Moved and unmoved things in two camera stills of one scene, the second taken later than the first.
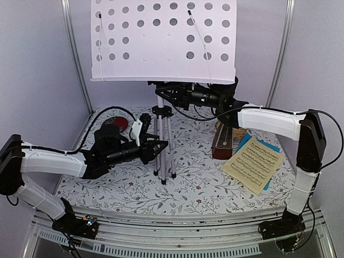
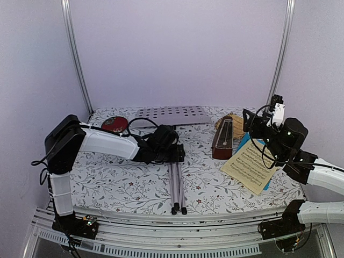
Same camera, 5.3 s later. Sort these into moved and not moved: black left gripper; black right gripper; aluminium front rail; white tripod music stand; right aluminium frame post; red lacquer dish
Moved: black left gripper; white tripod music stand; black right gripper
Not moved: red lacquer dish; aluminium front rail; right aluminium frame post
